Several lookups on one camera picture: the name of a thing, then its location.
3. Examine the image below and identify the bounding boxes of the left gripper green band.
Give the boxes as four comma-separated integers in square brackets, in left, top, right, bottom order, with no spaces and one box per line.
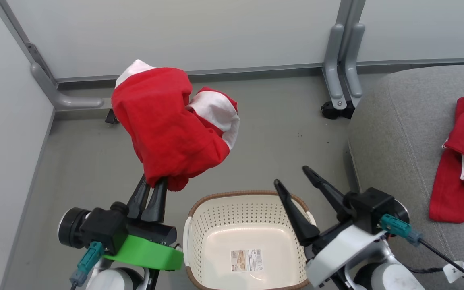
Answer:
[103,174,184,271]

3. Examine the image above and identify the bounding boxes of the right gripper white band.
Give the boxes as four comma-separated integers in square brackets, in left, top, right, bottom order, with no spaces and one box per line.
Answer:
[274,166,387,288]

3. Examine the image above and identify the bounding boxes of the red garment with white panels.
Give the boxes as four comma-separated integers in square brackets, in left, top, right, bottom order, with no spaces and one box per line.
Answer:
[111,59,241,192]

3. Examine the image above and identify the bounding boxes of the red garment with striped trim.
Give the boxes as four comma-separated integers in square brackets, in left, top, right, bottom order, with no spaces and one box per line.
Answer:
[429,92,464,224]

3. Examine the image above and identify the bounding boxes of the grey fabric sofa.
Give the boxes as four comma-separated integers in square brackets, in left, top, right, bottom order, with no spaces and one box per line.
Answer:
[348,64,464,290]

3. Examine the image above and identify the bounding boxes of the white perforated laundry basket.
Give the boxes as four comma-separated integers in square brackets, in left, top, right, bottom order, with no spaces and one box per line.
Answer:
[182,190,317,290]

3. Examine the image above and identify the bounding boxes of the paper barcode sticker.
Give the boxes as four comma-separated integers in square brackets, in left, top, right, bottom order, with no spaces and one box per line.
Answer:
[230,248,264,273]

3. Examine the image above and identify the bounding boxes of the long grey partition foot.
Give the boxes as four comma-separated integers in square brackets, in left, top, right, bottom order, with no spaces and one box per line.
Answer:
[30,62,112,111]

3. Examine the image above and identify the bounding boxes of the tall grey partition foot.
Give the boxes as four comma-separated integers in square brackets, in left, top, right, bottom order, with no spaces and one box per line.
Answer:
[344,23,366,97]
[322,24,348,110]

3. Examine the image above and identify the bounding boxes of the teal left cable connector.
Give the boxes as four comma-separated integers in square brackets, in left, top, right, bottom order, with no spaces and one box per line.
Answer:
[69,241,105,287]

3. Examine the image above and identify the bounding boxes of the teal cable connector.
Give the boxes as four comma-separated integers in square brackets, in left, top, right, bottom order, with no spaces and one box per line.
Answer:
[380,214,423,247]
[69,241,105,287]

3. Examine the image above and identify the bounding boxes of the teal right cable connector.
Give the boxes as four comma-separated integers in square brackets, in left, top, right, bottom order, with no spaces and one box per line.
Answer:
[380,214,423,247]

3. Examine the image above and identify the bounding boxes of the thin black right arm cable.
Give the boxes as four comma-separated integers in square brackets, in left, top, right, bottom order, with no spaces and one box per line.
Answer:
[419,239,464,289]

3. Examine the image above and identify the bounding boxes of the white cable tag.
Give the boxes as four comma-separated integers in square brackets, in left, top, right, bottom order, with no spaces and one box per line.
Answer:
[443,261,464,284]

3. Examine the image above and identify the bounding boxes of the grey partition post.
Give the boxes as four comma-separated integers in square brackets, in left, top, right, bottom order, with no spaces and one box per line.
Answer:
[0,0,58,90]
[336,0,366,61]

